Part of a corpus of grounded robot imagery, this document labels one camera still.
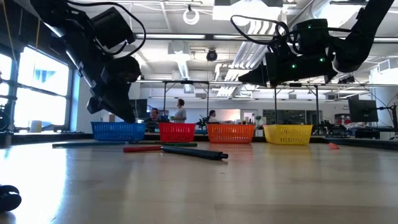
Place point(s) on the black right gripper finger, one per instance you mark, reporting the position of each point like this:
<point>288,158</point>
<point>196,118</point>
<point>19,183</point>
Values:
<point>256,76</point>

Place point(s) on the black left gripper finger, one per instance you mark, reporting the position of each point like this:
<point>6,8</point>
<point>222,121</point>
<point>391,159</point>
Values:
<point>99,107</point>
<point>122,104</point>

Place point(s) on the long dark green marker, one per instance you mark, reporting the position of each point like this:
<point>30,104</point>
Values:
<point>90,144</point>

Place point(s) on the red crayon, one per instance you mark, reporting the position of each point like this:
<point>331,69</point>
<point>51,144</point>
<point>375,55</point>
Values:
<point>141,149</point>

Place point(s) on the green crayon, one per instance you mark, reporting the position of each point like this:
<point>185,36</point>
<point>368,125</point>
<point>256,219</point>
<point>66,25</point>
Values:
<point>182,144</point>

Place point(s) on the orange cap eraser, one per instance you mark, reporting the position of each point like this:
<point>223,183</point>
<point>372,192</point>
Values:
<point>333,146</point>

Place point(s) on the black pen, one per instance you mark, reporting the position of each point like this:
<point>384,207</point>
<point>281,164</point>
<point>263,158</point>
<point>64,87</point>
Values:
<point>9,199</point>
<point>192,152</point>

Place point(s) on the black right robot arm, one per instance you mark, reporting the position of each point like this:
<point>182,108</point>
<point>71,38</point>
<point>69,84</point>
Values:
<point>357,40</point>

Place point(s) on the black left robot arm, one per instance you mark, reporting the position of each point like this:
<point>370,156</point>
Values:
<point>56,12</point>

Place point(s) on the black background robot arm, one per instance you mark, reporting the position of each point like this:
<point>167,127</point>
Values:
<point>202,123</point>

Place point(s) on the cardboard box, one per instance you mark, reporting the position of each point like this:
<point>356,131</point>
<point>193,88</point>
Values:
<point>112,118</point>

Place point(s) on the black computer monitor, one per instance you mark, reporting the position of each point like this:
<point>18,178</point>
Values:
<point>362,110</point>
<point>141,107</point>

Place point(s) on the blue plastic bin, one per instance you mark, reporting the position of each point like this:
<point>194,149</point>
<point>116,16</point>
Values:
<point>118,133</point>

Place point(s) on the person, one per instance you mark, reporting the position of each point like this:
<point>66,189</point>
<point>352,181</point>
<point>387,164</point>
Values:
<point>212,116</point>
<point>153,114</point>
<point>179,112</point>

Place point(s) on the black ceiling spot lamp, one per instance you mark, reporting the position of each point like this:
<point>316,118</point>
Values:
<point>346,79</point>

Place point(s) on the large bright window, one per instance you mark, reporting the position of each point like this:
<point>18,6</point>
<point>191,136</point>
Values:
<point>40,102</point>

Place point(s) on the red plastic bin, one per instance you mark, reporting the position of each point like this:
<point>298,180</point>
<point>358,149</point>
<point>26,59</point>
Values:
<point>176,133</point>

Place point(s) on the orange plastic bin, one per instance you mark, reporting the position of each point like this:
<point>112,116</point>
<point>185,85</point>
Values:
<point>230,133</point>

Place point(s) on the yellow plastic bin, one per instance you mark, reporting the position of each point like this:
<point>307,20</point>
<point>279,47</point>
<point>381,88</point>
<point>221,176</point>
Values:
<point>287,134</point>

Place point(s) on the pale yellow container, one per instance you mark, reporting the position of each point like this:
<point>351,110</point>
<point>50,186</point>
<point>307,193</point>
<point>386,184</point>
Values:
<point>35,126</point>

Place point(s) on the bright ceiling light panel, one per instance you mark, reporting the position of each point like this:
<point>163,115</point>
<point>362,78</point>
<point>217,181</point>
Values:
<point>248,9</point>

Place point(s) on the long ceiling light strip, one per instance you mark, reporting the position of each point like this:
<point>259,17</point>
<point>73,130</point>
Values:
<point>385,40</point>
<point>171,36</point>

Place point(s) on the dark background desk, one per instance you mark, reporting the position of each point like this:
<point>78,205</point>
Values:
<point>368,133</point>

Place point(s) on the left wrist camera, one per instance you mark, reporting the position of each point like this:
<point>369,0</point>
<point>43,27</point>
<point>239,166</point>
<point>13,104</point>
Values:
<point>112,28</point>

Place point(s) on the black dome camera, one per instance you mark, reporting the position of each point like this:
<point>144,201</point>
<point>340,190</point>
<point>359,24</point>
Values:
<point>211,55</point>

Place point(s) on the white ceiling duct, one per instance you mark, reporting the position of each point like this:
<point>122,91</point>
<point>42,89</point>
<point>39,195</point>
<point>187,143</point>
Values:
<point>178,57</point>

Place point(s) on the white wall air unit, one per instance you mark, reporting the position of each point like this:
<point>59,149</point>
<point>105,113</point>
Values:
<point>388,65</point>

